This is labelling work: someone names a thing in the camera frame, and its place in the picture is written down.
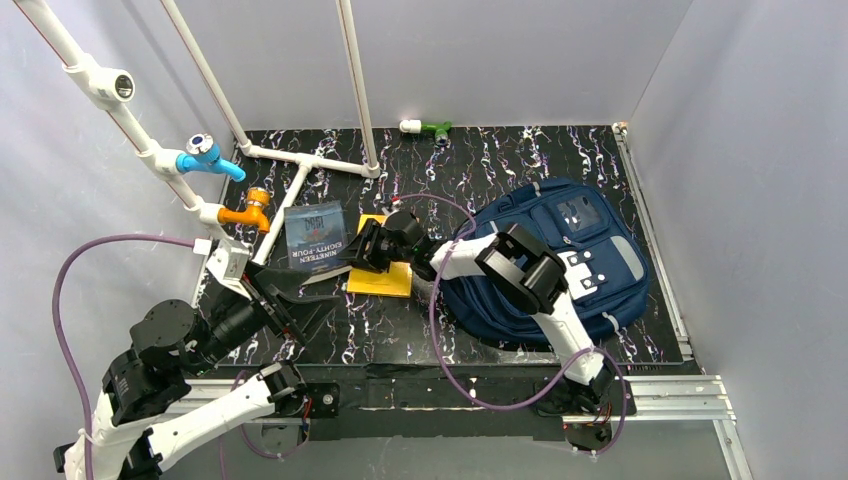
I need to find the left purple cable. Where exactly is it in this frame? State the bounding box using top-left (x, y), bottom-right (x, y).
top-left (51, 233), bottom-right (200, 480)

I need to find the navy blue backpack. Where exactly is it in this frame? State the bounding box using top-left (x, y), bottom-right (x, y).
top-left (440, 178), bottom-right (650, 345)

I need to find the orange plastic tap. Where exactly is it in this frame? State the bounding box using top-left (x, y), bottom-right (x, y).
top-left (216, 187), bottom-right (271, 234)

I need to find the green white pipe fitting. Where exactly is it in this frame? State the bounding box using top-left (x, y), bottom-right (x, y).
top-left (399, 119), bottom-right (453, 147)

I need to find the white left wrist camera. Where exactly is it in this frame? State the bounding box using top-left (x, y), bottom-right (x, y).
top-left (192, 238), bottom-right (252, 299)

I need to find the yellow notebook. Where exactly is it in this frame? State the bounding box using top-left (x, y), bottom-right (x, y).
top-left (338, 214), bottom-right (413, 298)

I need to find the blue plastic tap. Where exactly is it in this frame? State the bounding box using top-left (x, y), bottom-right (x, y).
top-left (176, 133), bottom-right (246, 182)

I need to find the aluminium rail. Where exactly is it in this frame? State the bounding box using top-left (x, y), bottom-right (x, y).
top-left (125, 374), bottom-right (757, 480)

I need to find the white pvc pipe frame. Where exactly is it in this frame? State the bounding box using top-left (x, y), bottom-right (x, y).
top-left (1, 1), bottom-right (358, 271)

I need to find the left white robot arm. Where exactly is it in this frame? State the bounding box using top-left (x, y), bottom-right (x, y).
top-left (53, 264), bottom-right (339, 479)

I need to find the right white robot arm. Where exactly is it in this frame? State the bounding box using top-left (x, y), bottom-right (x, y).
top-left (336, 211), bottom-right (614, 411)

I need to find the purple cable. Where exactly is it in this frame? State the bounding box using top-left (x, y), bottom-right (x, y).
top-left (51, 233), bottom-right (200, 480)
top-left (390, 193), bottom-right (629, 458)

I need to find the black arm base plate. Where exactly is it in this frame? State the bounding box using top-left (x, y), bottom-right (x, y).
top-left (299, 364), bottom-right (638, 441)

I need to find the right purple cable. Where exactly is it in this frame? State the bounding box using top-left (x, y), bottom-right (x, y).
top-left (390, 193), bottom-right (629, 458)

